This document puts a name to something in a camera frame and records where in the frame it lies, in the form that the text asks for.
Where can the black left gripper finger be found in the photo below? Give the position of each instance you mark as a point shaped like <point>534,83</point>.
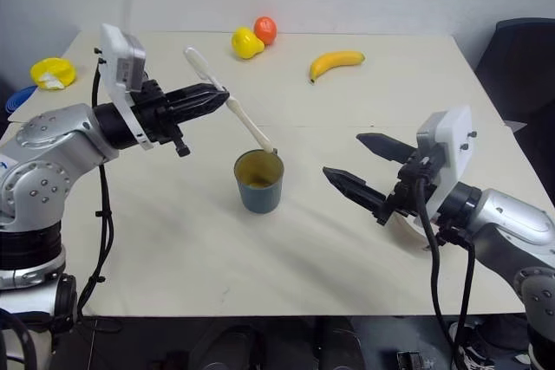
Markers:
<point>195,110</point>
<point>195,92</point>

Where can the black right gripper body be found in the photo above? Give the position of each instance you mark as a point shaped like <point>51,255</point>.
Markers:
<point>416,188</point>

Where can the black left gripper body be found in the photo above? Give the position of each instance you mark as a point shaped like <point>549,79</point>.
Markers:
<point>152,110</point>

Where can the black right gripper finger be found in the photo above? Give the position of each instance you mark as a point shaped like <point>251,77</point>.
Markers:
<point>353,186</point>
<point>386,147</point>

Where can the white toothbrush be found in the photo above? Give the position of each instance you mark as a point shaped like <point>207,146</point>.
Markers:
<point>245,116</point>

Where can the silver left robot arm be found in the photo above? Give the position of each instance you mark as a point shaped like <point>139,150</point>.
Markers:
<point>52,136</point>

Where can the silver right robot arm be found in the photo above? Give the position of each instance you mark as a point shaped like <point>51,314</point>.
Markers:
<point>511,214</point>

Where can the blue mug with yellow inside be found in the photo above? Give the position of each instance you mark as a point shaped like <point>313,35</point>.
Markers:
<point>260,196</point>

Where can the yellow toy pepper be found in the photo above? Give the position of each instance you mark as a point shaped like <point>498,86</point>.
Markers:
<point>245,43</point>

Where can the orange toy fruit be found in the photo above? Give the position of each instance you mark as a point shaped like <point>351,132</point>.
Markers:
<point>265,30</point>

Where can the yellow banana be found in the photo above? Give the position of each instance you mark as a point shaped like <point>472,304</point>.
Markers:
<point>334,62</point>

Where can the yellow plastic bowl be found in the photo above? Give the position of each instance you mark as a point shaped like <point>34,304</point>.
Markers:
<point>54,69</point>

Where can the blue ringed disc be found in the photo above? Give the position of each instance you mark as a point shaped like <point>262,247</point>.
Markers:
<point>19,99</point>

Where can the black chair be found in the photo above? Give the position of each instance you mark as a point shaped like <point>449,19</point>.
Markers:
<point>520,66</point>

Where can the black and white sneaker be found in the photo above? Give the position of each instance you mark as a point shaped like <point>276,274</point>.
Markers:
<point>474,350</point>

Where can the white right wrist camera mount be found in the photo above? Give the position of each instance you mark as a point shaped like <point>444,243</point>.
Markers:
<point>455,140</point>

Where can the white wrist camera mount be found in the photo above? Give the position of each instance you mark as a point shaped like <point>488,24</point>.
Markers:
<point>117,53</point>
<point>455,140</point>

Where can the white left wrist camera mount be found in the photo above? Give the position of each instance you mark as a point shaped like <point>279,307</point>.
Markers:
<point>117,53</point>

